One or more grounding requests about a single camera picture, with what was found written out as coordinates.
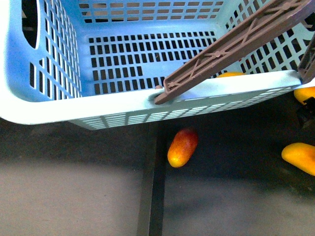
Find teal plastic shopping basket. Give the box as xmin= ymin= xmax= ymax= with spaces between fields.
xmin=0 ymin=0 xmax=315 ymax=130

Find yellow lemon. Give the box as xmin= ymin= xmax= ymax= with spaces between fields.
xmin=217 ymin=72 xmax=245 ymax=78

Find yellow mango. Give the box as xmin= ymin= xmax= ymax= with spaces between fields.
xmin=294 ymin=87 xmax=315 ymax=105
xmin=281 ymin=143 xmax=315 ymax=176

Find red orange mango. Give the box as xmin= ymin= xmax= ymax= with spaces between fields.
xmin=167 ymin=127 xmax=198 ymax=168

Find black mango tray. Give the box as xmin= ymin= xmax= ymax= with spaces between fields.
xmin=137 ymin=93 xmax=315 ymax=236

